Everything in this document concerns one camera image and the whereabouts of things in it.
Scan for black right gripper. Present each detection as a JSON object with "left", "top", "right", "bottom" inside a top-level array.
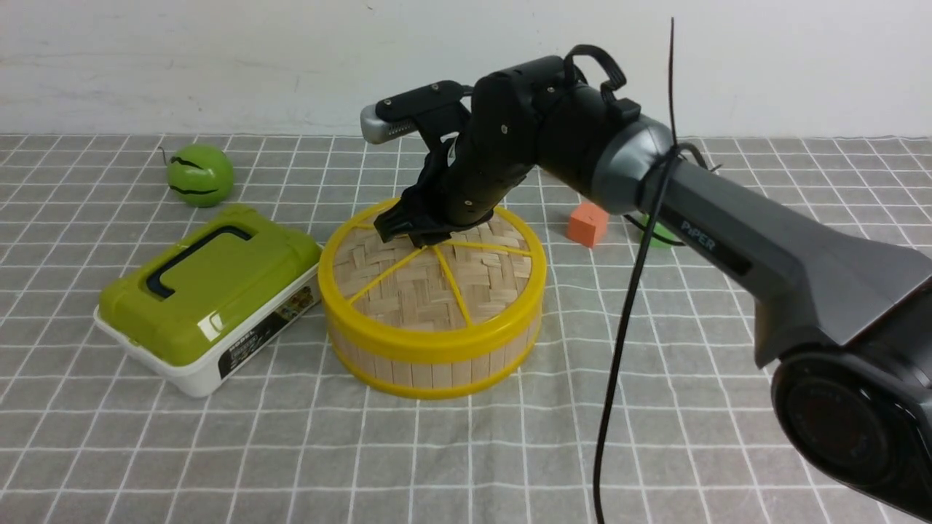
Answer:
[{"left": 375, "top": 73, "right": 543, "bottom": 249}]

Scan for yellow woven steamer lid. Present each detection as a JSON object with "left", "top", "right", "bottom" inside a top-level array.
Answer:
[{"left": 317, "top": 200, "right": 548, "bottom": 332}]

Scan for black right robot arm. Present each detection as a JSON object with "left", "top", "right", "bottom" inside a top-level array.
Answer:
[{"left": 360, "top": 44, "right": 931, "bottom": 522}]

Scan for bamboo steamer base yellow rims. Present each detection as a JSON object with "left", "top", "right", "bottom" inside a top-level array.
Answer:
[{"left": 323, "top": 289, "right": 545, "bottom": 400}]

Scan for orange cube block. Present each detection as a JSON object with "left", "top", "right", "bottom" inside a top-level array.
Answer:
[{"left": 565, "top": 200, "right": 610, "bottom": 249}]

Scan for green round toy fruit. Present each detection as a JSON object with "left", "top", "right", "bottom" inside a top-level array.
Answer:
[{"left": 159, "top": 143, "right": 235, "bottom": 208}]

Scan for green cube block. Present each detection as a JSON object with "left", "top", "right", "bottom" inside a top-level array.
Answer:
[{"left": 635, "top": 215, "right": 682, "bottom": 247}]

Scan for green lidded white box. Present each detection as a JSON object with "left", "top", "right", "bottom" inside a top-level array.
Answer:
[{"left": 93, "top": 205, "right": 323, "bottom": 398}]

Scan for grey checked tablecloth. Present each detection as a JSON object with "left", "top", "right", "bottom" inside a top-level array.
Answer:
[{"left": 1, "top": 134, "right": 911, "bottom": 523}]

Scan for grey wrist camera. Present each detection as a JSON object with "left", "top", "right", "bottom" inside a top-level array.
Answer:
[{"left": 360, "top": 81, "right": 474, "bottom": 145}]

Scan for black cable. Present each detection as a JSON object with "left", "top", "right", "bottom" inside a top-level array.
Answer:
[{"left": 564, "top": 18, "right": 722, "bottom": 524}]

